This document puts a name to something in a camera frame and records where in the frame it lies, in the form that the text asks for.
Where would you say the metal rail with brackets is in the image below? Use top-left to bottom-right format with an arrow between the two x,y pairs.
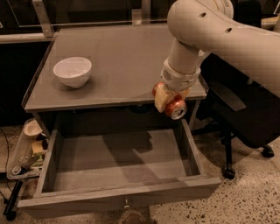
0,0 -> 280,46

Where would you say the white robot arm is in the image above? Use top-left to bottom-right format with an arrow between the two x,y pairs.
154,0 -> 280,112

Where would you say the grey cabinet with clear top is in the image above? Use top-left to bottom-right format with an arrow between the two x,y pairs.
21,23 -> 210,138

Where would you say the orange coke can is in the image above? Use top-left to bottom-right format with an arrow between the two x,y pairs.
162,91 -> 187,120

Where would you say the open grey top drawer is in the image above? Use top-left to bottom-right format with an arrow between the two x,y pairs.
18,120 -> 221,219

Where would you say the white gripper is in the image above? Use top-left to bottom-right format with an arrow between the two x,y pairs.
154,59 -> 200,113

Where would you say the black office chair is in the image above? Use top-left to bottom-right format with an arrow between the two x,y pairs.
192,54 -> 280,179

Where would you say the black stand with wheel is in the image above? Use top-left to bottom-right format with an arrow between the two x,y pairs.
3,180 -> 23,221

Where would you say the white ceramic bowl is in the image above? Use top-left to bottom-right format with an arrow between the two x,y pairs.
53,57 -> 92,88

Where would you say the small metal drawer knob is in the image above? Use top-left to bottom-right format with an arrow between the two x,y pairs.
123,199 -> 130,209

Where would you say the clear side bin with items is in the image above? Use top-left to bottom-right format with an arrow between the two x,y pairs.
7,118 -> 49,179

